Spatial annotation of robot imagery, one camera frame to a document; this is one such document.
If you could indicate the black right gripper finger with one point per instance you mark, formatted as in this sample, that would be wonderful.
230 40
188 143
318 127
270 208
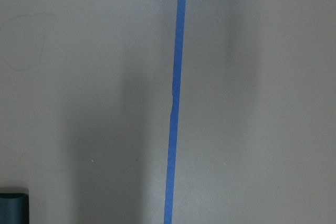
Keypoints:
14 205

